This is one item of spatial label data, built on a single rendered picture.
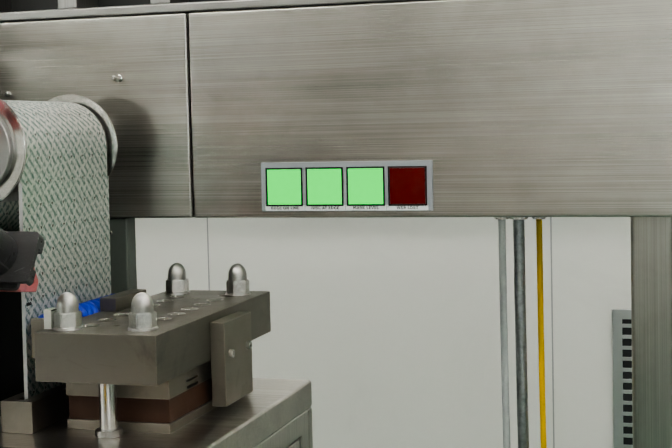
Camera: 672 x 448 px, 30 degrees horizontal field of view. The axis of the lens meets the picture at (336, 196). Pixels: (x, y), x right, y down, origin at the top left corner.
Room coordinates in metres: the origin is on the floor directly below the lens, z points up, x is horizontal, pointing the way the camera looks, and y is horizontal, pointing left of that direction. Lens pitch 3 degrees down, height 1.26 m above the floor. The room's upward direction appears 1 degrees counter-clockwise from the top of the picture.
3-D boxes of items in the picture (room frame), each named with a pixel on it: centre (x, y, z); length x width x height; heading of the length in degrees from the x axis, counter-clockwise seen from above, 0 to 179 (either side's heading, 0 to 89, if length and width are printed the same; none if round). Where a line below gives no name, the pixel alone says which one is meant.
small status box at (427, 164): (1.76, -0.01, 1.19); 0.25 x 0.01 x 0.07; 74
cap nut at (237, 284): (1.81, 0.15, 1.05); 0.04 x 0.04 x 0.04
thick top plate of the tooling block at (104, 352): (1.67, 0.23, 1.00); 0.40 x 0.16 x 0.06; 164
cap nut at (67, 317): (1.52, 0.33, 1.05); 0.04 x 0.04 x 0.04
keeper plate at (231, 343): (1.65, 0.14, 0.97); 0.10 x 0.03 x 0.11; 164
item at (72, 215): (1.66, 0.36, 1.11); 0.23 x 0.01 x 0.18; 164
